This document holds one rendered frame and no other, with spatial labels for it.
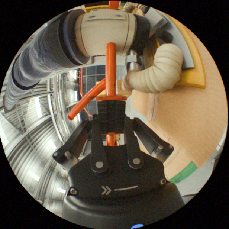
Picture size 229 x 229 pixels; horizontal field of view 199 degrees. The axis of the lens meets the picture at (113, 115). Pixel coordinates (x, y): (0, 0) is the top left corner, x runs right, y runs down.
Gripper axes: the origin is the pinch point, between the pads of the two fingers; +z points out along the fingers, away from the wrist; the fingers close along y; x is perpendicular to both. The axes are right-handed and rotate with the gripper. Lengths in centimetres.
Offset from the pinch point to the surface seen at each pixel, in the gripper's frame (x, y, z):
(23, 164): -249, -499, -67
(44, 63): 16.6, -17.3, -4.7
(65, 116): -162, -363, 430
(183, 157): -41, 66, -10
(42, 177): -168, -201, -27
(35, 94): 27, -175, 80
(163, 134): -40, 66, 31
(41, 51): 18.8, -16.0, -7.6
